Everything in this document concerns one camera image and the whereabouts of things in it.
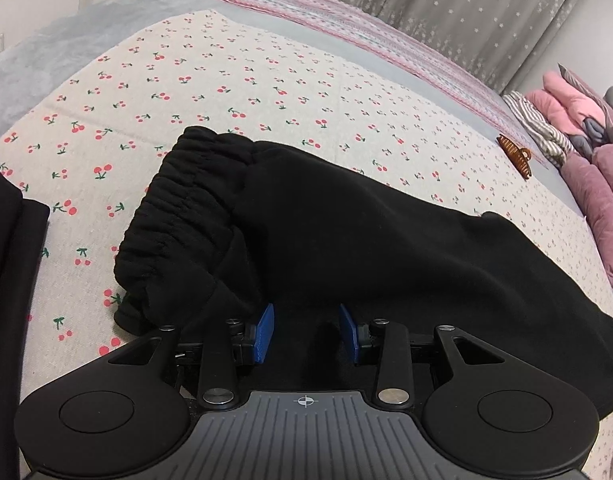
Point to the grey star curtain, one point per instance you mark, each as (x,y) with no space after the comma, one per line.
(461,5)

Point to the pink striped cloth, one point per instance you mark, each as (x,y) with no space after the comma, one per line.
(366,30)

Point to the cherry print bed sheet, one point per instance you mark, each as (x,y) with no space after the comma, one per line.
(286,95)

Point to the black pants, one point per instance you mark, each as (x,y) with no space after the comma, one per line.
(336,240)

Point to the black folded cloth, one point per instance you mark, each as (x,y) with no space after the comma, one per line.
(11,270)

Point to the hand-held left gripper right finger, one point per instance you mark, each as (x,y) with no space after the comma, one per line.
(348,335)

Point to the brown hair claw clip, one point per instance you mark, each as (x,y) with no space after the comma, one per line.
(515,155)

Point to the pink padded jacket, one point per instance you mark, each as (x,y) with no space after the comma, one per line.
(569,102)

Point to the mauve padded jacket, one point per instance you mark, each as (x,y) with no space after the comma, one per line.
(604,190)

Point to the grey white striped garment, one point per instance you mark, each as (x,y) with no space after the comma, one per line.
(541,125)

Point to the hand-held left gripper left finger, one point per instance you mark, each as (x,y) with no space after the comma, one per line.
(264,336)

